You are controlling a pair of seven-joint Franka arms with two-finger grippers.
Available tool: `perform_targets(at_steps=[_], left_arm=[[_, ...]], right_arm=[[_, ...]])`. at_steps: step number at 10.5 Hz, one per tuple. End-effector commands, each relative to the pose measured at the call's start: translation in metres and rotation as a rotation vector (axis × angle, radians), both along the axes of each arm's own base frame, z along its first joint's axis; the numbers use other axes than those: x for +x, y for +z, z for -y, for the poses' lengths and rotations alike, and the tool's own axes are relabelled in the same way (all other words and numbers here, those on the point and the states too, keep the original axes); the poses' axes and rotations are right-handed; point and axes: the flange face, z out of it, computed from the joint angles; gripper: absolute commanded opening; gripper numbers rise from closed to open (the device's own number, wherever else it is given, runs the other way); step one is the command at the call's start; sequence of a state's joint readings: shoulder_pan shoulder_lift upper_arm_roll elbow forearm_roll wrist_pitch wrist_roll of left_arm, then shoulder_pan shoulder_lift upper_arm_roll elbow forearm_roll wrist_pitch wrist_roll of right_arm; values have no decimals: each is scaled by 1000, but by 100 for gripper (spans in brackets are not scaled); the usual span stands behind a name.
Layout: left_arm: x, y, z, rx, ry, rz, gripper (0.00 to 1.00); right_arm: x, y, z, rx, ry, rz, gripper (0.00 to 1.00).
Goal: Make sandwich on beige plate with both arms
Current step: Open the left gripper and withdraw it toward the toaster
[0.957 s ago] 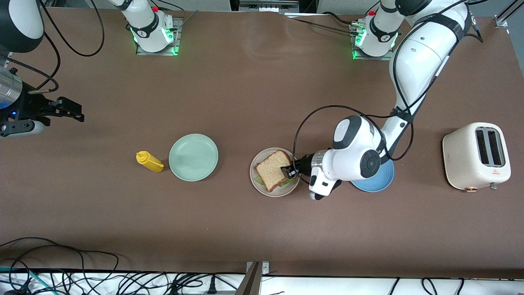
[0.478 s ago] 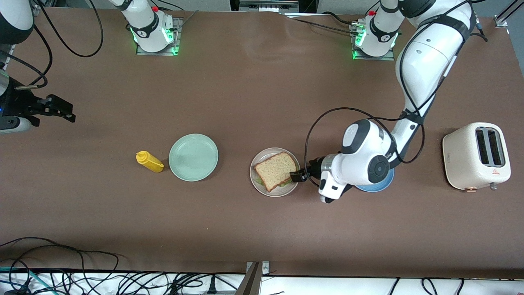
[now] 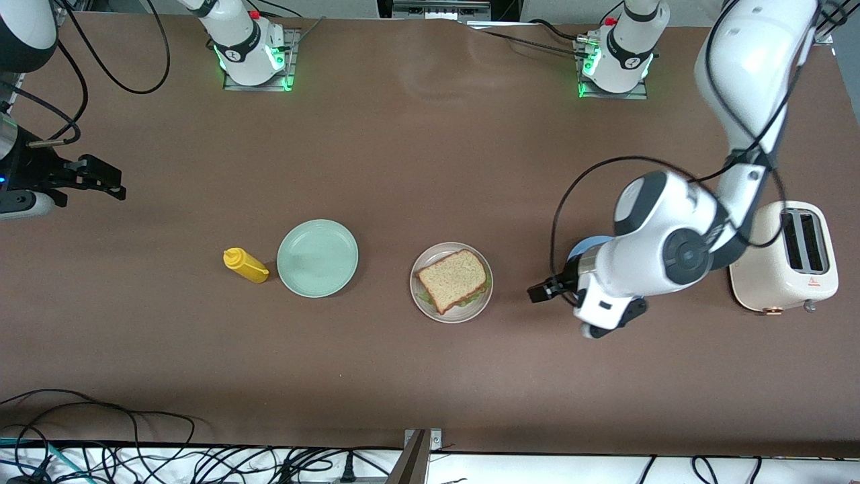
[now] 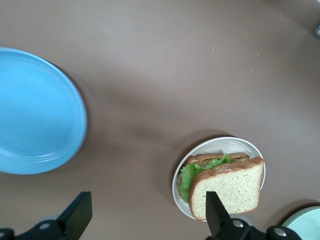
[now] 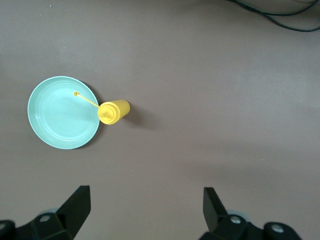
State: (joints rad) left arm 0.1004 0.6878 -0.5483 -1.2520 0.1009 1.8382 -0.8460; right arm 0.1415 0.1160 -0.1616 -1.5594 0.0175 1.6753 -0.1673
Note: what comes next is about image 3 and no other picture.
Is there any green lettuce leaf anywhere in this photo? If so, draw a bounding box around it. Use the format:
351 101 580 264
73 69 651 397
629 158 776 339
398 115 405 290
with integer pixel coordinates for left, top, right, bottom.
417 268 493 309

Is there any brown bread slice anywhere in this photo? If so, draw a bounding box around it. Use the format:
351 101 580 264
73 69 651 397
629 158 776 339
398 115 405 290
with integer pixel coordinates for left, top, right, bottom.
415 249 489 315

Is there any yellow squeeze bottle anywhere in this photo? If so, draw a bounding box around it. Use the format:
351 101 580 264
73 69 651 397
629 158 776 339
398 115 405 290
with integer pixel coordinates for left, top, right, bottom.
223 247 270 284

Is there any blue plate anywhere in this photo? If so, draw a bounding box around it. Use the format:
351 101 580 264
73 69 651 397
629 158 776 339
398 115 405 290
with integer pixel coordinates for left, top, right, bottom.
566 235 649 303

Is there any beige plate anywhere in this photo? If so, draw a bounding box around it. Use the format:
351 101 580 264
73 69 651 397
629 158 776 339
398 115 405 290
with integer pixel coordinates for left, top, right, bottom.
410 241 494 324

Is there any mint green plate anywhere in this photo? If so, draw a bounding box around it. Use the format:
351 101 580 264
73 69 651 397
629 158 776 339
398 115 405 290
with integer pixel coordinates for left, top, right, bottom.
276 219 359 298

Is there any white toaster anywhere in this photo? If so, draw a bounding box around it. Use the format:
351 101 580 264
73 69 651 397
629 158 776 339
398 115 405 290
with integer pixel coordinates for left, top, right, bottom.
728 200 840 315

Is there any silver metal bar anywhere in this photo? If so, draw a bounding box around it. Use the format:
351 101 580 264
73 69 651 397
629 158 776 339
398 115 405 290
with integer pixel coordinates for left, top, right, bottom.
392 0 492 17

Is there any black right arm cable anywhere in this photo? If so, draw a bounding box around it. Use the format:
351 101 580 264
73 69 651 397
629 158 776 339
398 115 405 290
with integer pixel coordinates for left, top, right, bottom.
0 0 171 147

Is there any black looping cable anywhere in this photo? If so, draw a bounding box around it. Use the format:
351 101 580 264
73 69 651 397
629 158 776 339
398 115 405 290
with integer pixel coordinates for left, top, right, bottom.
0 389 197 471

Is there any aluminium post with bracket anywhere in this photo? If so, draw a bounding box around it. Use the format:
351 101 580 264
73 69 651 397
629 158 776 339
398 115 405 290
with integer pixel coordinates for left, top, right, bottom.
386 428 444 484

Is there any black base cable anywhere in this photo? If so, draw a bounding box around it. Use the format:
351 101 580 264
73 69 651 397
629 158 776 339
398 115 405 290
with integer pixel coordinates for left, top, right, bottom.
468 19 587 56

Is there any teal cable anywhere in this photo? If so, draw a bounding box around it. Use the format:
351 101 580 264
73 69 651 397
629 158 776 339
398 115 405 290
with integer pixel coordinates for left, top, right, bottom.
0 437 76 484

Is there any black equipment frame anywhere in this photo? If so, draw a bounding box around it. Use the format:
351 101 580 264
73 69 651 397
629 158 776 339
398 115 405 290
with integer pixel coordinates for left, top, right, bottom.
376 0 525 22

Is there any aluminium profile rail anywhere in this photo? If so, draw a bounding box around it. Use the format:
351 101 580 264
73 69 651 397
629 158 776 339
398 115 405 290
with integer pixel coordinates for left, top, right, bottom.
811 0 860 46

